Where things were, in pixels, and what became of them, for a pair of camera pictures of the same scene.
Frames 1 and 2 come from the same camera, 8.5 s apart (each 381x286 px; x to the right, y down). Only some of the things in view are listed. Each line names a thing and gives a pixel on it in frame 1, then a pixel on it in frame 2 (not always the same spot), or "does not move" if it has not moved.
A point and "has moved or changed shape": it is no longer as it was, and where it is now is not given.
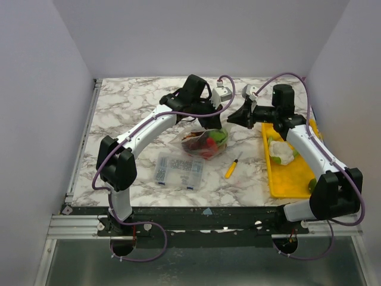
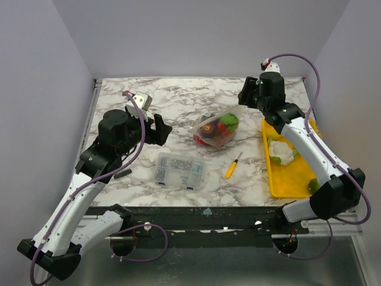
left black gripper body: [206, 108] to [136, 133]
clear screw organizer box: [179, 171] does not move
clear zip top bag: [202, 143] has moved or changed shape
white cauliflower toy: [281, 152] does not move
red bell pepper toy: [206, 155] to [209, 144]
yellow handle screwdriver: [231, 169] does not move
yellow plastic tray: [293, 179] does not move
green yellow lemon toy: [312, 183] does not move
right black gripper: [248, 112] to [248, 92]
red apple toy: [210, 141] to [222, 129]
